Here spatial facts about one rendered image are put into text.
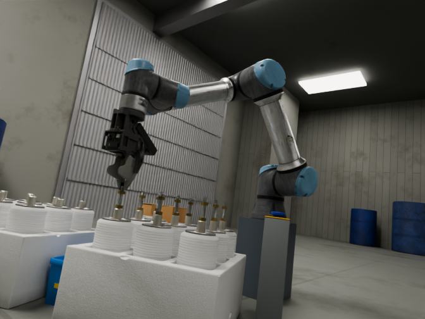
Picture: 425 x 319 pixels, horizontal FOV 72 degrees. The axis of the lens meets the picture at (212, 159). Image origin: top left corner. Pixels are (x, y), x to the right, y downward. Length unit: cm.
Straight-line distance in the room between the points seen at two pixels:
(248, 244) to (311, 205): 680
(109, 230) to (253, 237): 63
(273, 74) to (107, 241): 76
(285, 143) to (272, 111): 13
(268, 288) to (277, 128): 55
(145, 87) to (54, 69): 339
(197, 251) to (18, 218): 53
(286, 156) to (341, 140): 696
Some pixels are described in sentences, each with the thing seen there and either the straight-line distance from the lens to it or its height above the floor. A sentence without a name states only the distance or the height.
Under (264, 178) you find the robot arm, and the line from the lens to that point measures 126.
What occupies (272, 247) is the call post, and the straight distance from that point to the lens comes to 87.
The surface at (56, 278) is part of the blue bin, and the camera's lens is 98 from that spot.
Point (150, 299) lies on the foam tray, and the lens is 72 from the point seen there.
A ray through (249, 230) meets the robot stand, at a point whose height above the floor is 25.
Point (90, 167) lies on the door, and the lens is 421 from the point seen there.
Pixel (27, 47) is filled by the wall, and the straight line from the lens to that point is 416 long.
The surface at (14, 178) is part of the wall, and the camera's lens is 392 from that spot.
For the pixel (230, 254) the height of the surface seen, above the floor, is 18.
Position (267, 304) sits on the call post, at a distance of 90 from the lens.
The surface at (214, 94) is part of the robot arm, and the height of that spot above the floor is 73.
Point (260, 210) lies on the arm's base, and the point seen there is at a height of 33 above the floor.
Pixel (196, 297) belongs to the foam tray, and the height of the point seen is 13.
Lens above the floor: 31
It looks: 10 degrees up
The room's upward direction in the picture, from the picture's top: 8 degrees clockwise
